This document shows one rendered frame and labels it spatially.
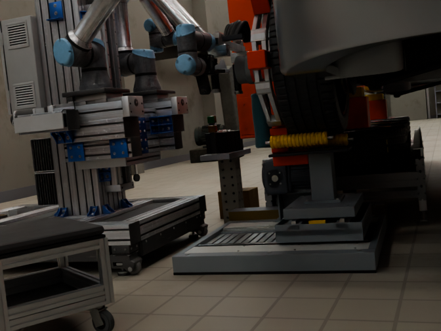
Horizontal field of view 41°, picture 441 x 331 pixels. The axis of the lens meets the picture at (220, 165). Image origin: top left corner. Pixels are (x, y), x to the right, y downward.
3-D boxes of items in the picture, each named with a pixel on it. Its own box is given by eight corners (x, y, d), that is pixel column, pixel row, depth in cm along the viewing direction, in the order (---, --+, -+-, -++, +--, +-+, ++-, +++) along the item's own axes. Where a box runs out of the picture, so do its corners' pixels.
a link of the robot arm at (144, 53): (146, 71, 304) (143, 45, 303) (127, 75, 312) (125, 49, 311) (161, 72, 314) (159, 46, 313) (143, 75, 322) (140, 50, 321)
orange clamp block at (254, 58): (272, 68, 238) (266, 67, 229) (252, 70, 240) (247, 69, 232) (270, 50, 237) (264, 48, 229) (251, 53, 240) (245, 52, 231)
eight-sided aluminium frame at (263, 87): (273, 127, 240) (261, -8, 236) (258, 128, 242) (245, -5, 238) (299, 123, 291) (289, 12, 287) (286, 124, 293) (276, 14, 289)
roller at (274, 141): (333, 144, 245) (331, 130, 245) (264, 150, 255) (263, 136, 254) (335, 143, 250) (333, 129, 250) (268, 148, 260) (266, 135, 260)
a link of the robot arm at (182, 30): (186, 27, 235) (188, 55, 236) (170, 25, 225) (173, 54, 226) (203, 24, 231) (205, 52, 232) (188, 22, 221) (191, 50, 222)
